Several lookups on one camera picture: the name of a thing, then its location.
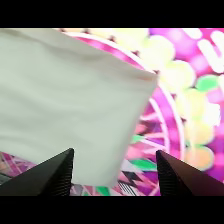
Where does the white T-shirt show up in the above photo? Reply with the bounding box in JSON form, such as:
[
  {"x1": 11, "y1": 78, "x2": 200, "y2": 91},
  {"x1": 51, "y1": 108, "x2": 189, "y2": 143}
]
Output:
[{"x1": 0, "y1": 28, "x2": 160, "y2": 188}]

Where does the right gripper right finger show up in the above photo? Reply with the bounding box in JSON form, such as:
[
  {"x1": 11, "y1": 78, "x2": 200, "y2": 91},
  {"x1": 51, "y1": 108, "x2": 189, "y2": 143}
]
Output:
[{"x1": 155, "y1": 149, "x2": 224, "y2": 197}]

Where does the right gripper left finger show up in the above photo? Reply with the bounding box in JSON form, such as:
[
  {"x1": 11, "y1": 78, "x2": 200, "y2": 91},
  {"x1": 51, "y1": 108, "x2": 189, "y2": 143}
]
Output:
[{"x1": 0, "y1": 147, "x2": 75, "y2": 197}]

